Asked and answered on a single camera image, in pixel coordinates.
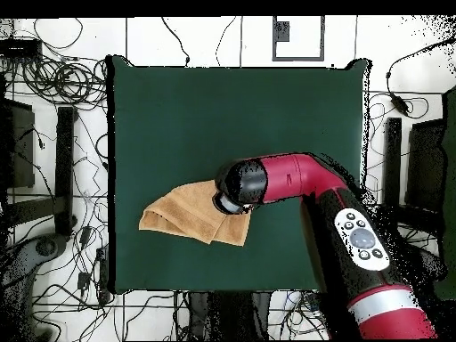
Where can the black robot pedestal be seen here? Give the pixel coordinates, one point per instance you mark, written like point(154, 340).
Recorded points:
point(228, 317)

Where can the dark green table cloth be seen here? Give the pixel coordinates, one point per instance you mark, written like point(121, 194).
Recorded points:
point(178, 124)

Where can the large black box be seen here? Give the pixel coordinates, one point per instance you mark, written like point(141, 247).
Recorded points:
point(425, 167)
point(21, 149)

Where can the black power strip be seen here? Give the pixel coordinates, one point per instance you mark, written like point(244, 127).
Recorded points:
point(103, 274)

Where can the flat black box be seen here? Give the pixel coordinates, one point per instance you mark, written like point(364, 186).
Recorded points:
point(19, 48)

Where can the tan terry towel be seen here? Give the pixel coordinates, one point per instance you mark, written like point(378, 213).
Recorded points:
point(185, 213)

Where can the small black adapter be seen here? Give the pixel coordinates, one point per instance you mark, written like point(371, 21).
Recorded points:
point(86, 235)
point(83, 280)

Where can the black power adapter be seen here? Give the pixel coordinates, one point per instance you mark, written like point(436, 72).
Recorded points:
point(399, 103)

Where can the black stand bar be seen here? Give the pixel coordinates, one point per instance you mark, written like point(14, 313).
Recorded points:
point(392, 160)
point(65, 160)

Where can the dark stand base with knob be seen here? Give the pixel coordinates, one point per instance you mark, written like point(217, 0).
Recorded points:
point(21, 260)

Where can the grey square frame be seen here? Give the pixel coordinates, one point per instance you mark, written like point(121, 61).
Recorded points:
point(281, 32)

